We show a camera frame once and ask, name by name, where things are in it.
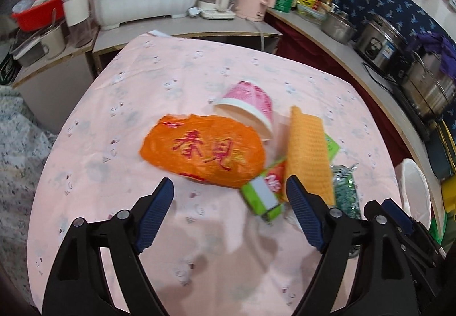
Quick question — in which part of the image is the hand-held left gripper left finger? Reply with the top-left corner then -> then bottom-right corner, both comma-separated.
42,177 -> 175,316

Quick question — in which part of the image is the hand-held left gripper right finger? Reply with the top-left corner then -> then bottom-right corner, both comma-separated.
286,174 -> 421,316

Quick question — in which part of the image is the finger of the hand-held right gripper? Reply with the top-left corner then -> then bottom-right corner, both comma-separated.
383,198 -> 445,262
363,200 -> 385,227

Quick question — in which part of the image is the white lined waste bin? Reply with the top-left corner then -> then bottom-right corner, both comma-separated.
394,158 -> 433,231

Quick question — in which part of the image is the dark green patterned packet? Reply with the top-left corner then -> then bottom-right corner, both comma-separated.
329,163 -> 361,221

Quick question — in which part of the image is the orange snack packet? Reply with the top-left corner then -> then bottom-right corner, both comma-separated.
264,157 -> 288,195

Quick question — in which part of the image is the small light green carton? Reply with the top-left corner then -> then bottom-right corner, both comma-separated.
240,177 -> 284,222

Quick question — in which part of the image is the orange waffle cloth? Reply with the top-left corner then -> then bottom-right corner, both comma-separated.
283,106 -> 335,206

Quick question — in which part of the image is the bright green packet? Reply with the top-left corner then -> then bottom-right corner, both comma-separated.
324,132 -> 342,163

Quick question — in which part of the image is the orange red-printed plastic bag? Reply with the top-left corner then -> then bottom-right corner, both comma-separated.
139,114 -> 266,189

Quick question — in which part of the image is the pink paper cup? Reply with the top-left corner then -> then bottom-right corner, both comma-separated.
213,80 -> 275,142

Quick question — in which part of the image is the green cloth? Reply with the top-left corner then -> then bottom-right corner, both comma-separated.
429,219 -> 443,242

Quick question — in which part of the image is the yellow electric pot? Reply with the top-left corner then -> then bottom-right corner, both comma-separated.
441,178 -> 456,214

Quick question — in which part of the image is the black induction cooker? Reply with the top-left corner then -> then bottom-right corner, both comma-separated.
392,88 -> 442,143

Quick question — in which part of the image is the grey curved counter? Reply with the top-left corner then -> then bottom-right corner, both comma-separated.
265,6 -> 444,238

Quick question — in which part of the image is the pink printed tablecloth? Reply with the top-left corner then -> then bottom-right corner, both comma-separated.
27,33 -> 400,316

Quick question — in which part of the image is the large steel steamer pot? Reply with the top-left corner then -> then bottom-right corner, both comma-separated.
399,47 -> 456,120

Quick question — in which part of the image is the grey floral blanket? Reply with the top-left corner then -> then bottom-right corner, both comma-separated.
0,84 -> 58,267

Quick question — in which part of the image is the steel rice cooker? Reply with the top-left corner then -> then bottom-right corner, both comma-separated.
353,13 -> 414,74

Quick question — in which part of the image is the red cloth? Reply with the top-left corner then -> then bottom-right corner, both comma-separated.
265,13 -> 414,160

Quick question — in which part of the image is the purple towel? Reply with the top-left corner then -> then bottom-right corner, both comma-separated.
415,33 -> 456,79

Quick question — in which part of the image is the grey low cabinet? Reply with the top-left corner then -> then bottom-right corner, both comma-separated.
12,22 -> 284,88

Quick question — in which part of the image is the small steel lidded pot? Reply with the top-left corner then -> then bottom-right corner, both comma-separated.
320,10 -> 358,45

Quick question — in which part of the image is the clear food container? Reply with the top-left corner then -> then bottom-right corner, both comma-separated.
296,5 -> 327,25

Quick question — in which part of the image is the white lidded mug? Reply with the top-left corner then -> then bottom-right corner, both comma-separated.
38,22 -> 68,60

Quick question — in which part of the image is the white canister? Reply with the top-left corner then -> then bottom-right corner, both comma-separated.
60,0 -> 95,47

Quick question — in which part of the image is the red plastic basin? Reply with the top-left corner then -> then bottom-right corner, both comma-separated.
11,0 -> 81,31

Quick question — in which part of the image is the black power cable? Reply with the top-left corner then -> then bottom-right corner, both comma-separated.
363,62 -> 397,89

